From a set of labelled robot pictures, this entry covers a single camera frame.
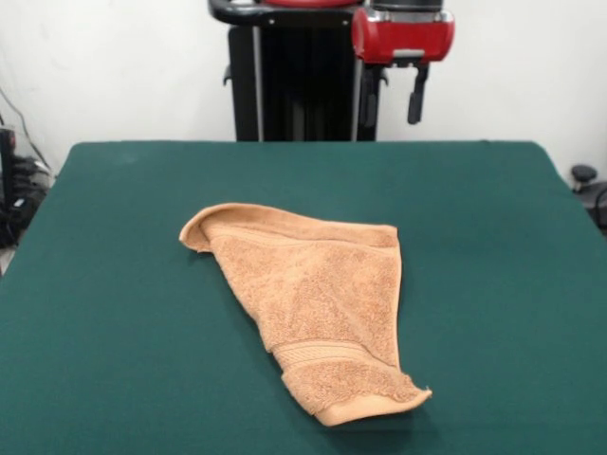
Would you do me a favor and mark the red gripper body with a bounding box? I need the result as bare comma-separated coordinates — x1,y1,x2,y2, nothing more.
351,8,456,68

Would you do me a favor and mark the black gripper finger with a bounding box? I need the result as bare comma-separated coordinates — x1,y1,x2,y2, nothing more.
407,64,431,126
361,61,378,128

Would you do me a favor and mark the tan terry towel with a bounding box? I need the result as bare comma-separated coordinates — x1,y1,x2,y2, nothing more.
178,203,433,427

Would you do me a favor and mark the dark green table cloth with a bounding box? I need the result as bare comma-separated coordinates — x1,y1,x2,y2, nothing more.
0,139,607,455

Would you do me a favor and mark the black equipment pile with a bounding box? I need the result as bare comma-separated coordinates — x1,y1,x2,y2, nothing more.
0,125,54,251

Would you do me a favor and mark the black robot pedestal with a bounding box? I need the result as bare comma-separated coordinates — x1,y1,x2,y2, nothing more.
207,0,391,143

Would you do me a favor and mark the grey cable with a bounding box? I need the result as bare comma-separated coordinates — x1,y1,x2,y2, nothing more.
0,87,52,168

